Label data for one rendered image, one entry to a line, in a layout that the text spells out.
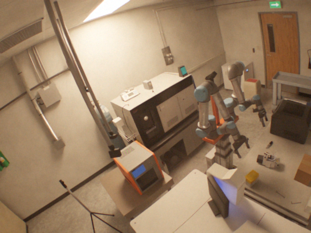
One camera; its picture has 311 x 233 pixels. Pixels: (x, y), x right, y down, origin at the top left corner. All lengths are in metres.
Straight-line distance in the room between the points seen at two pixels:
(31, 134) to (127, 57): 2.28
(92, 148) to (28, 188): 1.59
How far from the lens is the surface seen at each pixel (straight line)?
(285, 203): 1.71
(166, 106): 2.59
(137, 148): 2.07
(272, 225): 1.00
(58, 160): 3.50
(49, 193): 3.91
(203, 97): 1.40
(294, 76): 4.28
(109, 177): 2.56
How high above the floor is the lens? 2.35
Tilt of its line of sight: 29 degrees down
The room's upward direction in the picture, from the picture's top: 19 degrees counter-clockwise
